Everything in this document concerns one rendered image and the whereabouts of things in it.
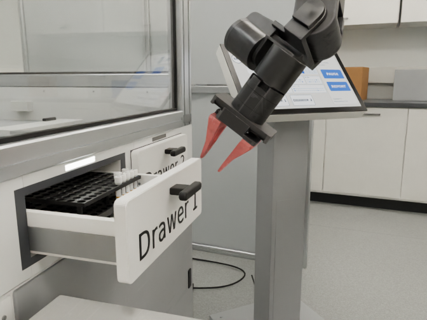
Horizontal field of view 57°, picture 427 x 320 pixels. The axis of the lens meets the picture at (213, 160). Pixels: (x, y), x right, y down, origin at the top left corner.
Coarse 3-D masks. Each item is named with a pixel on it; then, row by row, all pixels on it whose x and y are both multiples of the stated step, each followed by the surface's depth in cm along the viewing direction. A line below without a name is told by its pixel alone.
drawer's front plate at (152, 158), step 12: (156, 144) 89; (168, 144) 96; (180, 144) 103; (132, 156) 81; (144, 156) 83; (156, 156) 89; (168, 156) 96; (180, 156) 104; (132, 168) 82; (144, 168) 84; (156, 168) 90
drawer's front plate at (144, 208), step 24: (192, 168) 69; (144, 192) 52; (168, 192) 60; (120, 216) 47; (144, 216) 52; (168, 216) 60; (192, 216) 71; (120, 240) 48; (144, 240) 52; (168, 240) 61; (120, 264) 49; (144, 264) 53
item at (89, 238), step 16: (144, 176) 75; (32, 224) 54; (48, 224) 53; (64, 224) 52; (80, 224) 52; (96, 224) 51; (112, 224) 50; (32, 240) 54; (48, 240) 53; (64, 240) 53; (80, 240) 52; (96, 240) 51; (112, 240) 50; (64, 256) 53; (80, 256) 52; (96, 256) 52; (112, 256) 51
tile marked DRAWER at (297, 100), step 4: (292, 96) 137; (296, 96) 138; (300, 96) 138; (304, 96) 139; (308, 96) 140; (292, 100) 136; (296, 100) 136; (300, 100) 137; (304, 100) 138; (308, 100) 139; (312, 100) 139; (296, 104) 136; (300, 104) 136; (304, 104) 137; (308, 104) 138; (312, 104) 138
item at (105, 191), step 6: (126, 180) 68; (132, 180) 69; (108, 186) 64; (114, 186) 66; (120, 186) 65; (96, 192) 61; (102, 192) 61; (108, 192) 62; (84, 198) 58; (90, 198) 58; (96, 198) 58; (78, 204) 56; (84, 204) 56
